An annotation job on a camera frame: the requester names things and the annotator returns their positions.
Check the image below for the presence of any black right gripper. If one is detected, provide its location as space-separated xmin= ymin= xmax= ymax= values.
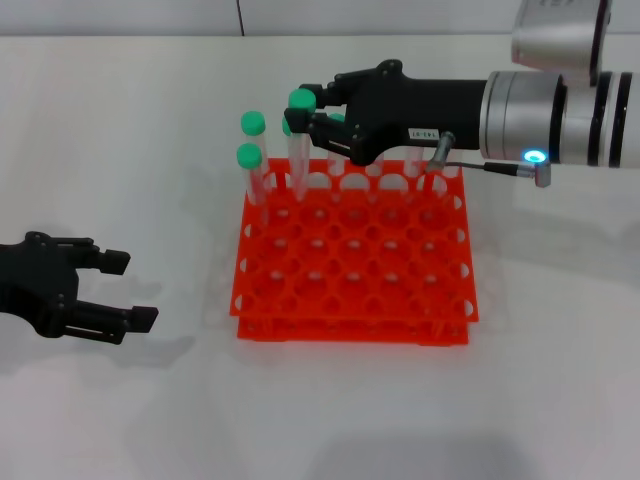
xmin=287 ymin=59 xmax=489 ymax=166

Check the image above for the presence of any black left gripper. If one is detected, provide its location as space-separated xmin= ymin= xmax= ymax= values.
xmin=0 ymin=230 xmax=160 ymax=346

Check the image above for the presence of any green capped clear test tube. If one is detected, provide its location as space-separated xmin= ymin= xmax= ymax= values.
xmin=404 ymin=146 xmax=427 ymax=201
xmin=440 ymin=162 xmax=461 ymax=200
xmin=236 ymin=142 xmax=271 ymax=226
xmin=366 ymin=152 xmax=389 ymax=202
xmin=280 ymin=116 xmax=296 ymax=201
xmin=239 ymin=110 xmax=275 ymax=201
xmin=325 ymin=112 xmax=350 ymax=202
xmin=287 ymin=88 xmax=317 ymax=202

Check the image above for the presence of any orange test tube rack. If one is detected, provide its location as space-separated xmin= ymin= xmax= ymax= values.
xmin=228 ymin=158 xmax=480 ymax=347

